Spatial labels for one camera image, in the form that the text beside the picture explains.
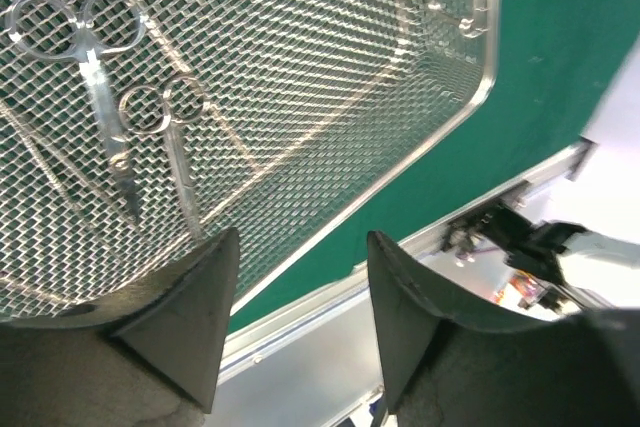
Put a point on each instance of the steel surgical forceps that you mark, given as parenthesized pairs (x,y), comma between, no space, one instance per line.
(87,50)

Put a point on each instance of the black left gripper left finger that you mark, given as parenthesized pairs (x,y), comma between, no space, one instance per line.
(147,354)

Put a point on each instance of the steel tweezers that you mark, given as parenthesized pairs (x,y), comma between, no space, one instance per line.
(43,165)

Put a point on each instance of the steel wire mesh tray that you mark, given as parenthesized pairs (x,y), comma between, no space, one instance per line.
(315,105)

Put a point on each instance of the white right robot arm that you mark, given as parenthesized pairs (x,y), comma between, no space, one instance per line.
(593,270)

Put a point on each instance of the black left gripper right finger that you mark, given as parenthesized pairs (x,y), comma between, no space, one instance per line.
(452,358)

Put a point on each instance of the dark green surgical cloth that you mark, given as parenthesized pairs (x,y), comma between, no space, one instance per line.
(556,60)

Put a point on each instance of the aluminium front frame rail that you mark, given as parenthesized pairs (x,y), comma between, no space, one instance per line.
(315,361)

